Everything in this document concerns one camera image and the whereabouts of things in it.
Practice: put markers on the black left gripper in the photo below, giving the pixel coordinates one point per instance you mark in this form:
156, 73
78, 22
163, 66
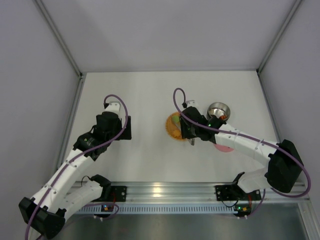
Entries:
125, 128

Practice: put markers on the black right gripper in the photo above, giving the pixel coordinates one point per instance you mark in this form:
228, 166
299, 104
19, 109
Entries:
186, 128

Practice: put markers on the red striped bacon piece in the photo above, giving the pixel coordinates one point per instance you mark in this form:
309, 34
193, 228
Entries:
223, 117

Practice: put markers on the steel serving tongs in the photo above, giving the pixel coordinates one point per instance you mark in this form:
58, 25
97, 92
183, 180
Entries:
192, 141

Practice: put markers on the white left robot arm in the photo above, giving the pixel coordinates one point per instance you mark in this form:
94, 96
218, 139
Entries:
48, 210

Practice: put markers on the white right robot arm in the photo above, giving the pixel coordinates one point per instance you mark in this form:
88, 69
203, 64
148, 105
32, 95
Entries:
281, 161

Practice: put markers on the steel lunch bowl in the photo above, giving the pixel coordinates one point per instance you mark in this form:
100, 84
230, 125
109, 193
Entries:
218, 109

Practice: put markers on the leaf-shaped orange cookie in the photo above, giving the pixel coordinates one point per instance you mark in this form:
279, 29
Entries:
177, 134

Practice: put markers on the green round macaron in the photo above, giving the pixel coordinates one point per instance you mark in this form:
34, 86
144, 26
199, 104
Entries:
175, 119

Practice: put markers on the round woven bamboo basket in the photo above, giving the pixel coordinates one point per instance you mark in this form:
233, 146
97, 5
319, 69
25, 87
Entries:
170, 127

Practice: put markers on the pink round lid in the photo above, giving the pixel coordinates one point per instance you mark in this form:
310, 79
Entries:
222, 148

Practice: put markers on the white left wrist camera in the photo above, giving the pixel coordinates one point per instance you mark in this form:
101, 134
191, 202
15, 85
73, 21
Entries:
113, 107

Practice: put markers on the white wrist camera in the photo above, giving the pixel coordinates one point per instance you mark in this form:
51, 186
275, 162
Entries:
113, 107
191, 103

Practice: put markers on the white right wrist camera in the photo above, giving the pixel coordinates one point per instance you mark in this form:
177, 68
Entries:
191, 103

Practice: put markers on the aluminium mounting rail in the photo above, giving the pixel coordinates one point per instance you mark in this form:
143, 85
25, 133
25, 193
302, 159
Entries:
193, 192

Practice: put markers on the slotted grey cable duct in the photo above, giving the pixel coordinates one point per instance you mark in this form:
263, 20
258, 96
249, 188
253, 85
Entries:
152, 209

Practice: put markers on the left aluminium frame post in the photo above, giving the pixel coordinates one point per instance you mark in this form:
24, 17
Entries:
58, 36

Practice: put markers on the aluminium frame post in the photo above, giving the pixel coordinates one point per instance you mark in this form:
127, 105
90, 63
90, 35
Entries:
279, 34
58, 36

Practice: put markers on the right aluminium frame post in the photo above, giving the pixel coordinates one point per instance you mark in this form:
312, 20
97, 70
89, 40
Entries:
279, 34

